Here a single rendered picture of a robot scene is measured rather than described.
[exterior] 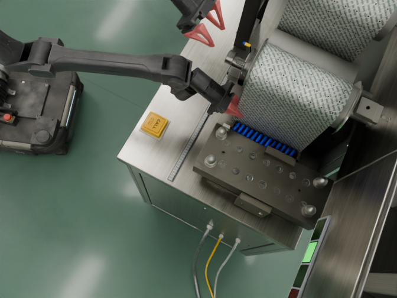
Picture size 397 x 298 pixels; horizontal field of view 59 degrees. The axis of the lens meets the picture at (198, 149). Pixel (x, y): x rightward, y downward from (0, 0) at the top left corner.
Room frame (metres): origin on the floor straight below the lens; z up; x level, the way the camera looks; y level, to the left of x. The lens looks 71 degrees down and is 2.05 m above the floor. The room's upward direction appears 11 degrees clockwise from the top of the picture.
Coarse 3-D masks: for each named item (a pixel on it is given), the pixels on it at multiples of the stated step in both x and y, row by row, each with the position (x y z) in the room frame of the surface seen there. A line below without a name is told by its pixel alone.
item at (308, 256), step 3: (312, 243) 0.11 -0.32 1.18; (315, 243) 0.11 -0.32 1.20; (309, 246) 0.10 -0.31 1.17; (312, 246) 0.10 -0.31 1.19; (309, 249) 0.10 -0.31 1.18; (312, 249) 0.10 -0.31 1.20; (306, 252) 0.09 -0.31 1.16; (309, 252) 0.09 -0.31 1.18; (312, 252) 0.09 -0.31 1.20; (306, 255) 0.08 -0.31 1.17; (309, 255) 0.08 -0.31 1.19; (306, 258) 0.07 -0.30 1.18; (309, 258) 0.07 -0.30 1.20; (303, 261) 0.07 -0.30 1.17; (306, 261) 0.07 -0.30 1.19; (309, 261) 0.06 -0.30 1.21
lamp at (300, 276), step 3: (300, 267) 0.05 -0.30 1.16; (303, 267) 0.05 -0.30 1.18; (306, 267) 0.05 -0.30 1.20; (300, 270) 0.04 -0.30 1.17; (303, 270) 0.04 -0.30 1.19; (300, 273) 0.04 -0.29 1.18; (303, 273) 0.04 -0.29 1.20; (297, 276) 0.03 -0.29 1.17; (300, 276) 0.03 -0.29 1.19; (303, 276) 0.03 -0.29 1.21; (297, 279) 0.02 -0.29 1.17; (300, 279) 0.02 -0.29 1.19; (294, 282) 0.01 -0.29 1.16; (297, 282) 0.02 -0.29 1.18; (300, 282) 0.02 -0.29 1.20; (294, 285) 0.01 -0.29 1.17; (297, 285) 0.01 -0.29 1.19; (300, 285) 0.01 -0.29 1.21
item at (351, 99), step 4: (260, 48) 0.54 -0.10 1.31; (248, 72) 0.48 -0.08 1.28; (244, 80) 0.47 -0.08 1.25; (356, 88) 0.48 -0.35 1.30; (352, 92) 0.47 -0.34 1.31; (356, 92) 0.47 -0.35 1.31; (352, 96) 0.45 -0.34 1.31; (348, 100) 0.44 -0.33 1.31; (352, 100) 0.45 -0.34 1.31; (348, 104) 0.43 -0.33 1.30; (344, 108) 0.42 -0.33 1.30; (348, 108) 0.43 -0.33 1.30; (340, 112) 0.42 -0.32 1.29; (344, 112) 0.42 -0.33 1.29; (340, 116) 0.41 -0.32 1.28; (344, 116) 0.41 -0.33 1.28; (336, 120) 0.40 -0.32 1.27; (340, 120) 0.40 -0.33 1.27; (332, 124) 0.40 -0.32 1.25; (336, 124) 0.40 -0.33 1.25
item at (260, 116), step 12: (240, 108) 0.46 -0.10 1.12; (252, 108) 0.45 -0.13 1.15; (264, 108) 0.44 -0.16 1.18; (240, 120) 0.46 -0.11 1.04; (252, 120) 0.45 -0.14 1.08; (264, 120) 0.44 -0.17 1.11; (276, 120) 0.43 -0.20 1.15; (288, 120) 0.42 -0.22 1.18; (264, 132) 0.43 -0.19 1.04; (276, 132) 0.42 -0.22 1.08; (288, 132) 0.42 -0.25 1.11; (300, 132) 0.41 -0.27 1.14; (312, 132) 0.40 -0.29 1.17; (288, 144) 0.41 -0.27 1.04; (300, 144) 0.40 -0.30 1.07
